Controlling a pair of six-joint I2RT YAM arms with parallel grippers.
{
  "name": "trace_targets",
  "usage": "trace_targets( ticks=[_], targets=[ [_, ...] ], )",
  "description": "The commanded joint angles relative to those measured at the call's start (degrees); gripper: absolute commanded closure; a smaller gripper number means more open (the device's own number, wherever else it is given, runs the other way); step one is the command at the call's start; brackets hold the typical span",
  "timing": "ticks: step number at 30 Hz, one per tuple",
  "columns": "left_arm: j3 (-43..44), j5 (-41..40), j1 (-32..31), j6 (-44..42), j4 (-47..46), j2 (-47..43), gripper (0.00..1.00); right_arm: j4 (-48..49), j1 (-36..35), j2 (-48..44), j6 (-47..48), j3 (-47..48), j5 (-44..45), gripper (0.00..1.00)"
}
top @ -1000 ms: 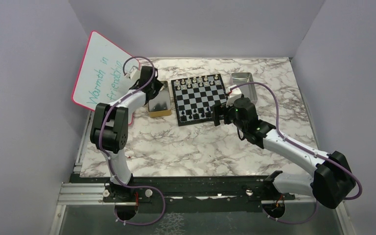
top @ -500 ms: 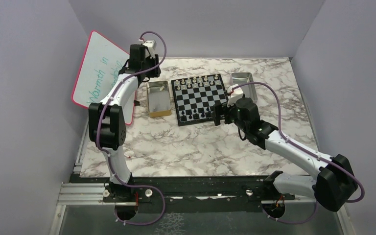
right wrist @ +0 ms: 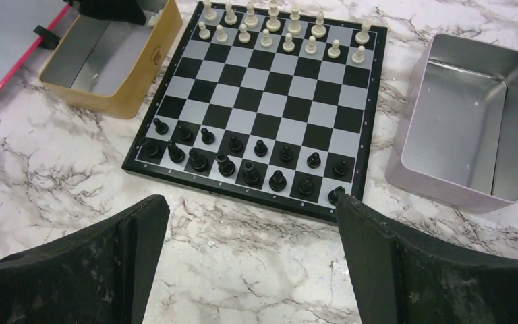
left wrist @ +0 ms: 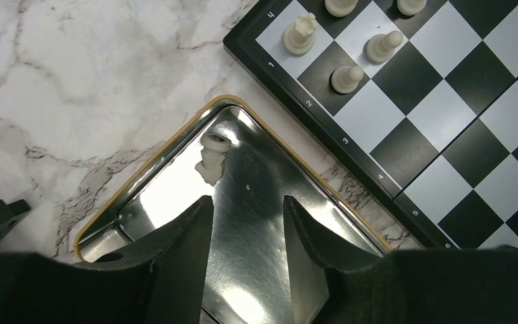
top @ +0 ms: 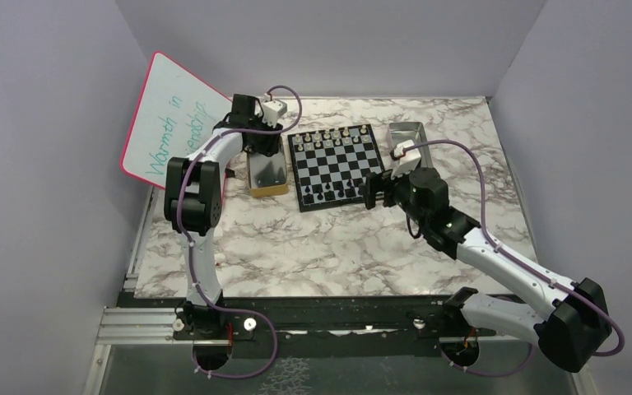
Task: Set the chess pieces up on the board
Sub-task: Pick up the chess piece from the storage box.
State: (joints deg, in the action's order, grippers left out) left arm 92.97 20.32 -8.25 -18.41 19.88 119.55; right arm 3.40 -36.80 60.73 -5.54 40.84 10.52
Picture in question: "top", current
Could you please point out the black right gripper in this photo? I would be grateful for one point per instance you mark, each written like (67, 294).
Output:
(369, 189)

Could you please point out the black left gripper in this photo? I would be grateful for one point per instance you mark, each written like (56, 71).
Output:
(268, 146)

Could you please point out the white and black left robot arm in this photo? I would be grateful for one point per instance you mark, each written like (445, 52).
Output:
(194, 190)

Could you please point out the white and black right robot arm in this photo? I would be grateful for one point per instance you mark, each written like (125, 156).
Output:
(565, 319)

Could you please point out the black and white chessboard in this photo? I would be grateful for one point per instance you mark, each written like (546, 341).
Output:
(334, 165)

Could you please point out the pink framed whiteboard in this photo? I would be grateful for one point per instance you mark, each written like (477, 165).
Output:
(174, 116)

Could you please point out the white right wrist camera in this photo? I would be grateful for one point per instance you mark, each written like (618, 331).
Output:
(406, 158)

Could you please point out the aluminium extrusion rail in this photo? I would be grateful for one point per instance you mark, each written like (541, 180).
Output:
(136, 326)

